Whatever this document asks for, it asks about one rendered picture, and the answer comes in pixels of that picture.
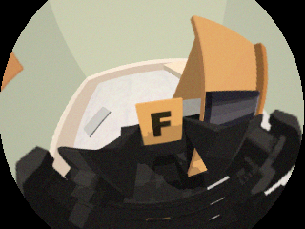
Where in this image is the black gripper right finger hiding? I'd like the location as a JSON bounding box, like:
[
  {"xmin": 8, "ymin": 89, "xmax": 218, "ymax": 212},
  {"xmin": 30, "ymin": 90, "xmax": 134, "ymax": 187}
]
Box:
[{"xmin": 183, "ymin": 114, "xmax": 263, "ymax": 182}]

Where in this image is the tan tile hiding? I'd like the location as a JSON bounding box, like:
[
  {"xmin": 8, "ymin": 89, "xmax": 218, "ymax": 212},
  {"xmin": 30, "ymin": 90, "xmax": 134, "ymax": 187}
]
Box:
[{"xmin": 136, "ymin": 98, "xmax": 183, "ymax": 145}]

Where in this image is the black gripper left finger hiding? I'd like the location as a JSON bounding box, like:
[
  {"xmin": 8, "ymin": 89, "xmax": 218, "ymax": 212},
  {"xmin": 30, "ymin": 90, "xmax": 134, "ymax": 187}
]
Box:
[{"xmin": 57, "ymin": 123, "xmax": 141, "ymax": 199}]

